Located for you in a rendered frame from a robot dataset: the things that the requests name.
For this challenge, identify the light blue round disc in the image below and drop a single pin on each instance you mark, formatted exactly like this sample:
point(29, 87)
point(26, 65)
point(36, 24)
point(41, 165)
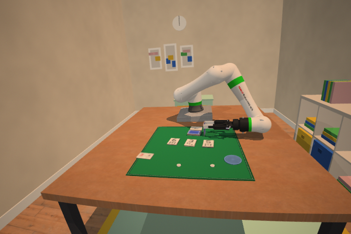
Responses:
point(232, 159)

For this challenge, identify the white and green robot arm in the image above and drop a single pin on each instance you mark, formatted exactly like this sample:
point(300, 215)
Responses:
point(191, 92)

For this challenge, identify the green card cloth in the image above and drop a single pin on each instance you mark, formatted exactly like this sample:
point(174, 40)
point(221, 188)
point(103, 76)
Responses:
point(195, 161)

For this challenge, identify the blue playing card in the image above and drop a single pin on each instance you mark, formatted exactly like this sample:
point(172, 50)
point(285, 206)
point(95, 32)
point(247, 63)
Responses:
point(193, 132)

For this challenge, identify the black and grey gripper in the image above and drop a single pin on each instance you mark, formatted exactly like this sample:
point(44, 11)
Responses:
point(222, 124)

